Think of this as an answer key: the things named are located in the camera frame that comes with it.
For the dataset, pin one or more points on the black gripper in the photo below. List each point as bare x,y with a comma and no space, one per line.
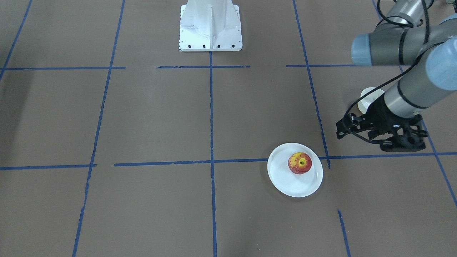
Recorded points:
380,118

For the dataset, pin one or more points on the red yellow apple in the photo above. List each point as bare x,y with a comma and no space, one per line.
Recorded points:
300,163

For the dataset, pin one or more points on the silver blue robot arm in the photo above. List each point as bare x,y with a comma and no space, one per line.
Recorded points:
404,37

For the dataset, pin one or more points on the white bowl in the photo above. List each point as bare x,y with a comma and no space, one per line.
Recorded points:
364,103

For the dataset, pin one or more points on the white plate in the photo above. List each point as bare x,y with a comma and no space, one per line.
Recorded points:
284,180

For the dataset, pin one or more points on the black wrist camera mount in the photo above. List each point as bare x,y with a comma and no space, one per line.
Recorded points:
407,134

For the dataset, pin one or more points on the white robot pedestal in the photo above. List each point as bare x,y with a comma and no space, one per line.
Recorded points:
210,25

